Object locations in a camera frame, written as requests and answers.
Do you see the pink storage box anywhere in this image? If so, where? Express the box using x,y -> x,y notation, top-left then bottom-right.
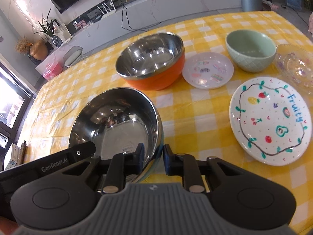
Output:
43,62 -> 63,81

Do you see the grey round stool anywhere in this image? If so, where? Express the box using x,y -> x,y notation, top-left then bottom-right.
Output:
63,46 -> 83,68

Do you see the small white sticker plate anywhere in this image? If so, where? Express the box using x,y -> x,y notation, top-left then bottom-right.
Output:
182,52 -> 235,90

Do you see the white picture frame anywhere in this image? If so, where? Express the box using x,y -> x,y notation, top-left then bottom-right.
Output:
54,23 -> 71,42

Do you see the potted plant blue vase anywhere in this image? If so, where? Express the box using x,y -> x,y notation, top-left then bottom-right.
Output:
35,10 -> 63,48

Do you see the orange steel bowl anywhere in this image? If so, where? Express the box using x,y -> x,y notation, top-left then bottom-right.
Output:
115,32 -> 185,91

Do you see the black power cable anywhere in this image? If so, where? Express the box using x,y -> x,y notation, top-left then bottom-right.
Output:
120,4 -> 162,33

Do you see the white wifi router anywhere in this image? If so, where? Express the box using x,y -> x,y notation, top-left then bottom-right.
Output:
97,0 -> 117,19

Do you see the orange round vase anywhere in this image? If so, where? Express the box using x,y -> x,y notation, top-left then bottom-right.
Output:
30,40 -> 49,61

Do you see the pink small heater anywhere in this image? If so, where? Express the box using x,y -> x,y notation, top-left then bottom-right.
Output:
308,12 -> 313,37

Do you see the person's hand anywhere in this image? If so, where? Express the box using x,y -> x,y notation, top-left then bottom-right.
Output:
0,217 -> 19,235

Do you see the white fruity painted plate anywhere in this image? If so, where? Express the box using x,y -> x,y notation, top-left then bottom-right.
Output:
229,77 -> 312,166

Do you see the green ceramic bowl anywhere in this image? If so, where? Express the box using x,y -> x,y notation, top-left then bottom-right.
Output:
226,29 -> 277,73

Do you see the clear glass plate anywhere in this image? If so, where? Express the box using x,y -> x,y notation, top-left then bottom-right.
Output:
274,44 -> 312,95

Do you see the blue steel bowl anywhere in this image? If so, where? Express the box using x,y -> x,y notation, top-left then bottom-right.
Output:
68,88 -> 164,182

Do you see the yellow checkered tablecloth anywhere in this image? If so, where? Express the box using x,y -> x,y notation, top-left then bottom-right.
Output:
20,12 -> 312,234

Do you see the white marble tv cabinet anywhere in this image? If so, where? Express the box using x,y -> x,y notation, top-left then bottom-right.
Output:
36,0 -> 241,74

